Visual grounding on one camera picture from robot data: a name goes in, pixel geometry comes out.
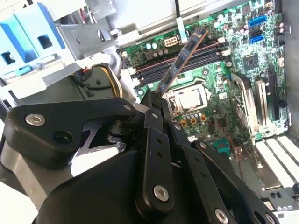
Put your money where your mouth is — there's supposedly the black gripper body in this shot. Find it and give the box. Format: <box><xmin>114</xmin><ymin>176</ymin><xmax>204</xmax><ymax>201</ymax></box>
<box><xmin>35</xmin><ymin>150</ymin><xmax>206</xmax><ymax>224</ymax></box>

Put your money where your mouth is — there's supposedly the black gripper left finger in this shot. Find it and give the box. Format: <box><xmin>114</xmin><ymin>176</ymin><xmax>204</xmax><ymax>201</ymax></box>
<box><xmin>6</xmin><ymin>91</ymin><xmax>175</xmax><ymax>221</ymax></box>

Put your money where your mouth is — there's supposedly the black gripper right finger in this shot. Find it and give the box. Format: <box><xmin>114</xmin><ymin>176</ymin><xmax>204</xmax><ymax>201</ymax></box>
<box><xmin>161</xmin><ymin>98</ymin><xmax>281</xmax><ymax>224</ymax></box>

